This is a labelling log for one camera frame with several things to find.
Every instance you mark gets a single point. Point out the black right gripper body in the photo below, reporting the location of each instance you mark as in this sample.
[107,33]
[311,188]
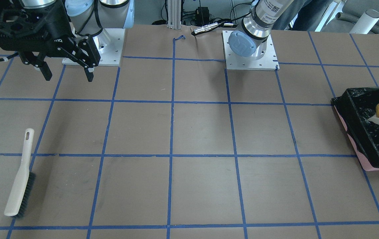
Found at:
[57,30]

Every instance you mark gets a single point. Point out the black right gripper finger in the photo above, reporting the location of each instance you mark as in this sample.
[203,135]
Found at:
[88,69]
[28,58]

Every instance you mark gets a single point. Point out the white hand brush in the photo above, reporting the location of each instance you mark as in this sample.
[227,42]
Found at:
[24,180]

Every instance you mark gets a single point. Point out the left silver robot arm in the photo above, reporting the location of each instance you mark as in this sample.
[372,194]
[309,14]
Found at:
[262,16]

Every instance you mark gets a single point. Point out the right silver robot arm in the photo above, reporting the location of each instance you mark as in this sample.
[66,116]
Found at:
[88,33]

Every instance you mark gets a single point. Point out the black lined trash bin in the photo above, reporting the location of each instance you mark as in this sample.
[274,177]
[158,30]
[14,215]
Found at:
[354,107]

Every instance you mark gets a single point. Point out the person in blue jeans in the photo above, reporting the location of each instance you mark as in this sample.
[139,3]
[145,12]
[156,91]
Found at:
[308,14]

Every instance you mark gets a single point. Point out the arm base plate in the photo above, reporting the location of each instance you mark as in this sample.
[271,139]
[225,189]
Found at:
[244,53]
[110,43]

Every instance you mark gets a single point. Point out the aluminium frame post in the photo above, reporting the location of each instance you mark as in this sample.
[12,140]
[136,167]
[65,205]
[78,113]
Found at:
[174,14]

